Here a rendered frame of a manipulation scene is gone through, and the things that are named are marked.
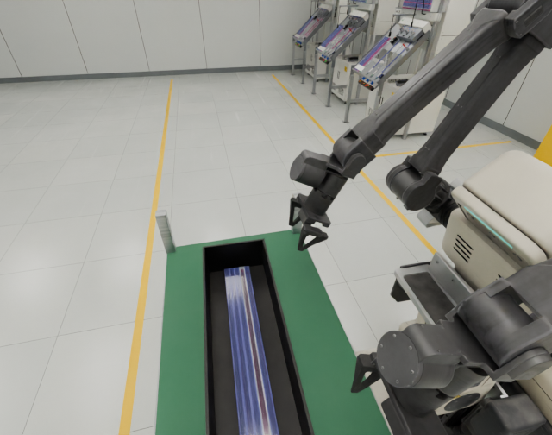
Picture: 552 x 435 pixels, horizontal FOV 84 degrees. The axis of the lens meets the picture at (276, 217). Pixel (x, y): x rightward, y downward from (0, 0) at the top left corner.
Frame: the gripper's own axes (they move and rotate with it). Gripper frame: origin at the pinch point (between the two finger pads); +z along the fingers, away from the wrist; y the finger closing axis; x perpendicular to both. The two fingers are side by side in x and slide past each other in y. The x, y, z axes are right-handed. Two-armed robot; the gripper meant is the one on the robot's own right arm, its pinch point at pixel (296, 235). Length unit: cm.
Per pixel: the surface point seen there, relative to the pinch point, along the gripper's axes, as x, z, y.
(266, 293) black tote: -0.8, 18.0, 4.8
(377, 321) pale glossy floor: 108, 71, -37
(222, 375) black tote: -12.4, 23.8, 24.6
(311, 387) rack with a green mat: 4.6, 16.6, 30.1
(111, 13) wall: -170, 87, -680
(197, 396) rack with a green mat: -16.8, 27.3, 27.3
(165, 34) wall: -74, 80, -684
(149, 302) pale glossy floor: -15, 133, -77
